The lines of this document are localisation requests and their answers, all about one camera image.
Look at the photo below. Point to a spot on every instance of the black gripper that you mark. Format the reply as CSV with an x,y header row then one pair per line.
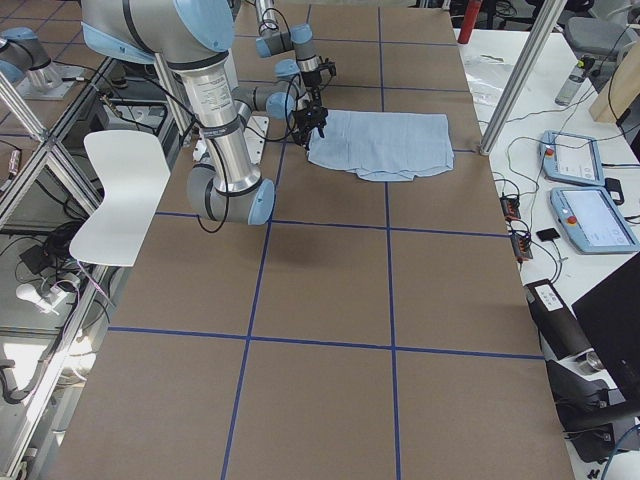
x,y
314,81
303,120

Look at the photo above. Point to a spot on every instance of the light blue button-up shirt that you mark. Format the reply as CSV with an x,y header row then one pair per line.
x,y
384,147

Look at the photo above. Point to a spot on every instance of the spare robot arm behind frame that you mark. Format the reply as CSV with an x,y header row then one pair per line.
x,y
26,64

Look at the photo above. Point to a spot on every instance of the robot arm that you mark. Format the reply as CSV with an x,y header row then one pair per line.
x,y
276,36
195,38

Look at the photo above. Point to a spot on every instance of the red bottle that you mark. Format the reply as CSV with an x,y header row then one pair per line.
x,y
469,20

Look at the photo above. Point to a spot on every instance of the white plastic chair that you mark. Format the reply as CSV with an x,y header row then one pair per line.
x,y
133,171

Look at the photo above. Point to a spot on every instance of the upper blue teach pendant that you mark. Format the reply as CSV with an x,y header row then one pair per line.
x,y
571,158

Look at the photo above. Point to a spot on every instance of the blue teach pendant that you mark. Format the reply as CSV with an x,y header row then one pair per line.
x,y
592,221
571,158

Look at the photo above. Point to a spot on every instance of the clear water bottle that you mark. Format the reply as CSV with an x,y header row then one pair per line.
x,y
574,80

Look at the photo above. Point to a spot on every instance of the lower blue teach pendant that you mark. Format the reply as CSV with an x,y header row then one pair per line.
x,y
592,221

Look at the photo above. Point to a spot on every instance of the grey office chair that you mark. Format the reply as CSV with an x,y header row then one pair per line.
x,y
607,39

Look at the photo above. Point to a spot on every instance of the wooden board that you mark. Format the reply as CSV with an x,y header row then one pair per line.
x,y
621,89

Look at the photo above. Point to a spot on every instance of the black power adapter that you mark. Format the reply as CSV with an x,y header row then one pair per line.
x,y
614,188

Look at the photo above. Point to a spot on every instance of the black monitor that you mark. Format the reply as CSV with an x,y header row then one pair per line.
x,y
608,315

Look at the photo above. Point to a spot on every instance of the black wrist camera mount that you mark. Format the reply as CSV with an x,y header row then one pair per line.
x,y
327,66

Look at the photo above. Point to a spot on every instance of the aluminium frame post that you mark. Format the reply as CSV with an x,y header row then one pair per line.
x,y
537,38

